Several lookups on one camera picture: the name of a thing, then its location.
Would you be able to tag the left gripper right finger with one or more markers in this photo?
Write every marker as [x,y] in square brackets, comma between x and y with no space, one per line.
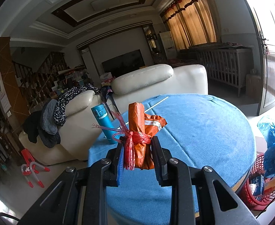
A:
[199,196]

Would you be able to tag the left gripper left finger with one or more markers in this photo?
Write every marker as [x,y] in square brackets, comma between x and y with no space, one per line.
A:
[79,196]

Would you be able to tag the blue plastic bag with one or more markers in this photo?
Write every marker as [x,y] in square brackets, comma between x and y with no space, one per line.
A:
[267,128]

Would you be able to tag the red mesh trash basket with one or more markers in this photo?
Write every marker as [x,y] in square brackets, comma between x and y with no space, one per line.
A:
[256,203]

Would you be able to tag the red toy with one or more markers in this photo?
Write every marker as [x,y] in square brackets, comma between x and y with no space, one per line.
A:
[31,168]

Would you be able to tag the blue packet in basket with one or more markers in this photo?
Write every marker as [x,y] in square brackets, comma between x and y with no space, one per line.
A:
[257,185]

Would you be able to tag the cream leather sofa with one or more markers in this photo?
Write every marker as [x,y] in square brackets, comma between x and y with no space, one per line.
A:
[77,134]

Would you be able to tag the blue tablecloth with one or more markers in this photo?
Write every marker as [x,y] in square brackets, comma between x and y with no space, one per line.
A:
[202,130]

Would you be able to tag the orange red medicine box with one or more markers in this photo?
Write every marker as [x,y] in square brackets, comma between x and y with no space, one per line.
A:
[269,186]

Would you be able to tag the black white patterned cloth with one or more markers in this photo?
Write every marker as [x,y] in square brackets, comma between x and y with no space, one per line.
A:
[59,110]

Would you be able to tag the grey clothes on sofa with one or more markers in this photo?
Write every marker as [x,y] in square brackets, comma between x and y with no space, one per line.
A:
[41,123]

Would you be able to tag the teal thermos bottle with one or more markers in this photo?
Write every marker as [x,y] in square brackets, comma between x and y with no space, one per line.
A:
[103,120]

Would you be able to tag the white stick on table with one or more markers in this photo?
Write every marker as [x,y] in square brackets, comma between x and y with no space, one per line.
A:
[152,106]

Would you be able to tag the wooden staircase railing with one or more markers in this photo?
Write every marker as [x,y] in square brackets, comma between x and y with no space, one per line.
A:
[36,87]

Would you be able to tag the white wooden crib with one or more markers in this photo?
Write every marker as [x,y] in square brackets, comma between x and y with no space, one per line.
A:
[227,63]

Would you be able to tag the black television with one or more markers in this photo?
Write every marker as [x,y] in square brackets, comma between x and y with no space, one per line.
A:
[124,64]

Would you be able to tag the yellow curtain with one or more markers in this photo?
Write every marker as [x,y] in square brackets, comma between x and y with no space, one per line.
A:
[192,22]

